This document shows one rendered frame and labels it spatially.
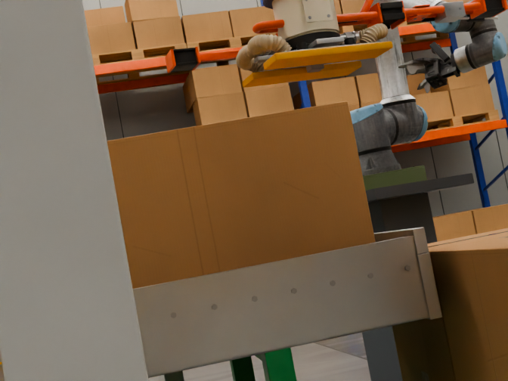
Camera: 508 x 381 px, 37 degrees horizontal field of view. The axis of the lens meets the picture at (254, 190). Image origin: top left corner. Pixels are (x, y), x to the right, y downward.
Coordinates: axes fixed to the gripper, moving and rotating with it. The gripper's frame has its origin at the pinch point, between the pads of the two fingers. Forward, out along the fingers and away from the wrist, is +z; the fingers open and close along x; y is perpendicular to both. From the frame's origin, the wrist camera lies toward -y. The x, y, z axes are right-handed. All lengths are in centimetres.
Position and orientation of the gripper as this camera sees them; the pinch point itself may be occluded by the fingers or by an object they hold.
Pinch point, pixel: (407, 77)
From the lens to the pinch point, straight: 294.0
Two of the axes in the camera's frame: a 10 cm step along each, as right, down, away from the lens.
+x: 6.1, 4.6, 6.5
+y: -0.8, 8.5, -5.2
